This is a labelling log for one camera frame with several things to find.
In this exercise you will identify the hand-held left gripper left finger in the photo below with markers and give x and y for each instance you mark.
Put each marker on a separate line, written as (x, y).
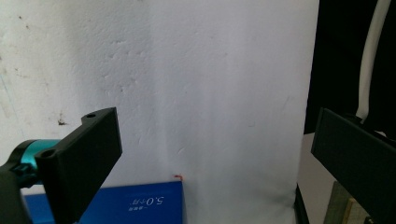
(81, 161)

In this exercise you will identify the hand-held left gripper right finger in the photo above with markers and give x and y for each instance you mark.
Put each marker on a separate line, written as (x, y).
(358, 155)

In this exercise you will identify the blue cardboard box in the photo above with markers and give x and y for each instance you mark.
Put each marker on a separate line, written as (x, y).
(134, 202)

